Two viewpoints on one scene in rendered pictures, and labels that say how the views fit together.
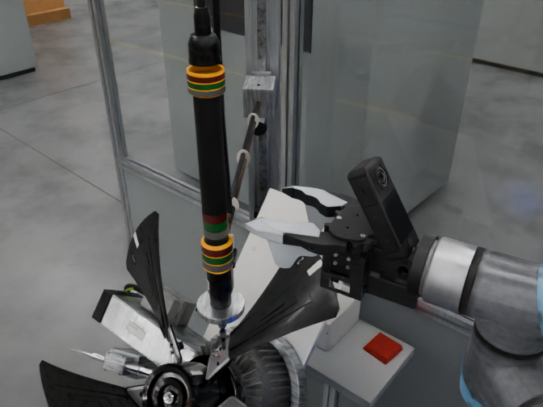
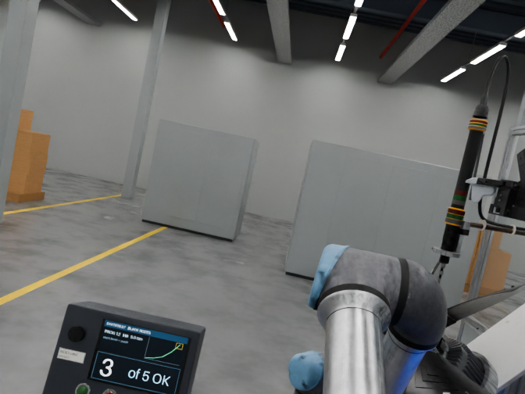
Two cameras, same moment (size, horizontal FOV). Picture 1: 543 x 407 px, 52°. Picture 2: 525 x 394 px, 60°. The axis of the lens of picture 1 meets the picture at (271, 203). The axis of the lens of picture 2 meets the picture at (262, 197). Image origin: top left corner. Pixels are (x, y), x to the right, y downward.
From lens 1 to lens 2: 0.89 m
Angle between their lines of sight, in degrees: 55
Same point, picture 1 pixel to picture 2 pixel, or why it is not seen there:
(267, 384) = (461, 366)
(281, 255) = (475, 194)
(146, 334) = not seen: hidden behind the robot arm
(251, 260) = (501, 327)
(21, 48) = (452, 294)
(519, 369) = not seen: outside the picture
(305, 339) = (508, 374)
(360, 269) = (507, 195)
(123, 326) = not seen: hidden behind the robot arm
